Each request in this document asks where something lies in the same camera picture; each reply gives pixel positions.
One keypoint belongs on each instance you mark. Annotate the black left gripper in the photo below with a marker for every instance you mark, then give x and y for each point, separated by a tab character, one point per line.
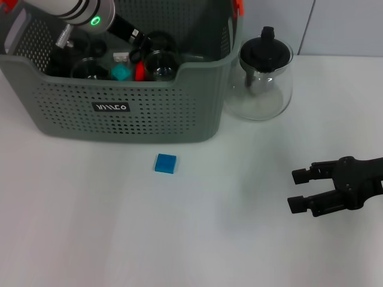
119	27

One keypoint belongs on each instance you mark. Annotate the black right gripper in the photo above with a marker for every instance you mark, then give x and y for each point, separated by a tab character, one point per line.
359	179

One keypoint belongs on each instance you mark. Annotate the large red toy brick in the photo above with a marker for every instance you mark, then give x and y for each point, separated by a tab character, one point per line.
139	71

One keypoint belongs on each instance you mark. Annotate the teal toy brick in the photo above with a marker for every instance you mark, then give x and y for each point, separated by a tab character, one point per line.
121	72

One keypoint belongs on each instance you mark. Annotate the blue square toy brick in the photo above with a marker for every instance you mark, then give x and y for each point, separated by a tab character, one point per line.
165	163

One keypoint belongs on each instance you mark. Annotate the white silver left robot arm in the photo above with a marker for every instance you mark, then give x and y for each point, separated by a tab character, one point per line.
74	9

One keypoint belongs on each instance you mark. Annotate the grey perforated storage basket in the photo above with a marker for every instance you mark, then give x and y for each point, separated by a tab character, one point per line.
164	119

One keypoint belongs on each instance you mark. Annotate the clear glass teapot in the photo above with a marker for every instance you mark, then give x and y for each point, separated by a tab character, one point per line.
260	104

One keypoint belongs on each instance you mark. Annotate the black teapot lid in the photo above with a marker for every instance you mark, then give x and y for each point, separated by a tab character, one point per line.
263	52

